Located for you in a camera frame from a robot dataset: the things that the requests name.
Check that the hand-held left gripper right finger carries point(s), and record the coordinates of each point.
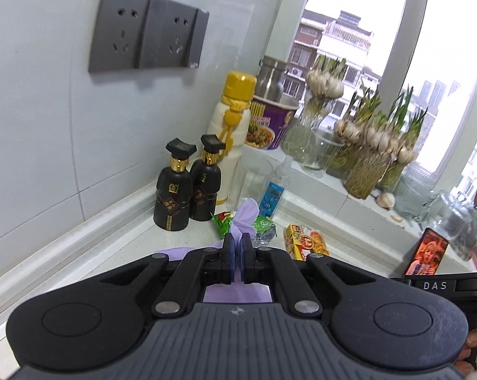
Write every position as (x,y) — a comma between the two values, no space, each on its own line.
(245,257)

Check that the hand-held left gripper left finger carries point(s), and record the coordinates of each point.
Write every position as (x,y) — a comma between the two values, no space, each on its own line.
(228,257)

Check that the green silver snack packet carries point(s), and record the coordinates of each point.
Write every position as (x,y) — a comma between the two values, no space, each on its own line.
(264,227)

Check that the yellow snack packet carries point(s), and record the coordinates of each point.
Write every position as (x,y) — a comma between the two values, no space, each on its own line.
(305,241)

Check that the black smartphone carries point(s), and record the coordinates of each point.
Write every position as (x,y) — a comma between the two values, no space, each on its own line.
(428,251)

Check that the glass jar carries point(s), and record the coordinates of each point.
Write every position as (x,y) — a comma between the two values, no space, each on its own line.
(460,221)

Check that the small bottle blue label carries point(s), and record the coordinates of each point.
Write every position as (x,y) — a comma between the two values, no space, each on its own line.
(276,194)

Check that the clear drinking glass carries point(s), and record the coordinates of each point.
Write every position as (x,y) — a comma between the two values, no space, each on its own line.
(250,182)

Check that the black bottle gold neck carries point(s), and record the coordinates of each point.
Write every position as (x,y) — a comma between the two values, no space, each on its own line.
(205,182)
(173,190)

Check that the garlic clove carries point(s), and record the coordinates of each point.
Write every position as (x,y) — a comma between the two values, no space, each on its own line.
(397,217)

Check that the garlic bulb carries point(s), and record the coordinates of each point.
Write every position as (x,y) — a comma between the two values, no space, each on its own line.
(385,200)

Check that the clear plastic cup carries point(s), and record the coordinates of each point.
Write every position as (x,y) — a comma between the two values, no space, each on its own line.
(319,152)

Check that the white bottle yellow cap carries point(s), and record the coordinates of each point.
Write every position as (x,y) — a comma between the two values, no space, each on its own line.
(232,126)

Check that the purple instant noodle cup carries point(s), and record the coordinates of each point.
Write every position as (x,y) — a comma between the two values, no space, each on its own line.
(268,124)

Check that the steel vacuum flask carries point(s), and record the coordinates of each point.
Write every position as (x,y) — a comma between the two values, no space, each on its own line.
(271,79)

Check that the grey wall socket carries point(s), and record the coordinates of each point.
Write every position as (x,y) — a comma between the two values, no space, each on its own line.
(117,31)
(175,33)

